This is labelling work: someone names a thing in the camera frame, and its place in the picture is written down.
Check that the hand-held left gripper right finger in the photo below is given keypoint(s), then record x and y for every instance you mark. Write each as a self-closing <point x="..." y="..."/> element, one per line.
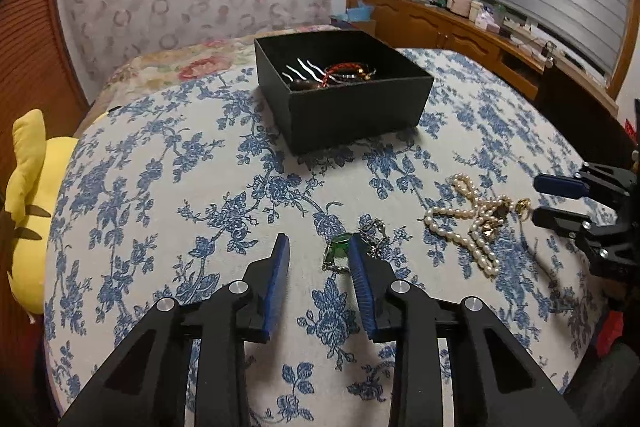
<point x="362" y="287"/>

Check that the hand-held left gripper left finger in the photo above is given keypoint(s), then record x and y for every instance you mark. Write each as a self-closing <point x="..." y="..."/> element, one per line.
<point x="277" y="287"/>

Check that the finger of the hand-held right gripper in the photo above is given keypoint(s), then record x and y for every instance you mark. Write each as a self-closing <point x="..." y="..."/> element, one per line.
<point x="560" y="219"/>
<point x="560" y="185"/>

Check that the black cardboard box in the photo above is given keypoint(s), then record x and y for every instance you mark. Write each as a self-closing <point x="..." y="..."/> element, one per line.
<point x="350" y="112"/>

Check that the silver wavy hair fork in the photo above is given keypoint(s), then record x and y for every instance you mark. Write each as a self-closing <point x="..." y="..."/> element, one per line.
<point x="306" y="69"/>

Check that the dark furniture panel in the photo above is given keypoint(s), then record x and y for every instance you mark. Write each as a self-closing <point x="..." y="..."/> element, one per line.
<point x="575" y="107"/>

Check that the blue floral tablecloth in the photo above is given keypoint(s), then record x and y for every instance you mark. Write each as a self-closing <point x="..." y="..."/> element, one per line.
<point x="175" y="207"/>

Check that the pink tissue box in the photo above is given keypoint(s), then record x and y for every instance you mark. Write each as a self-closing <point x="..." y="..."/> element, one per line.
<point x="487" y="22"/>

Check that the long wooden sideboard cabinet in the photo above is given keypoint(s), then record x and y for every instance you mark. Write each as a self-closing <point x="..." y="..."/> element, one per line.
<point x="430" y="24"/>

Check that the floral bed blanket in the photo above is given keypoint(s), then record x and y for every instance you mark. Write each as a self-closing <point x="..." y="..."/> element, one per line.
<point x="165" y="67"/>

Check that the yellow plush toy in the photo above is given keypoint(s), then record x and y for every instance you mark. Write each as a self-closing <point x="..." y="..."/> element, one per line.
<point x="35" y="187"/>

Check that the blue plastic bag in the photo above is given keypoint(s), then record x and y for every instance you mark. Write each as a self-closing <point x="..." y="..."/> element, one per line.
<point x="359" y="14"/>

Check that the brown slatted wooden wardrobe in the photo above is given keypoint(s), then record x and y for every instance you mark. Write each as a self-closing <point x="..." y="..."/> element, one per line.
<point x="30" y="57"/>

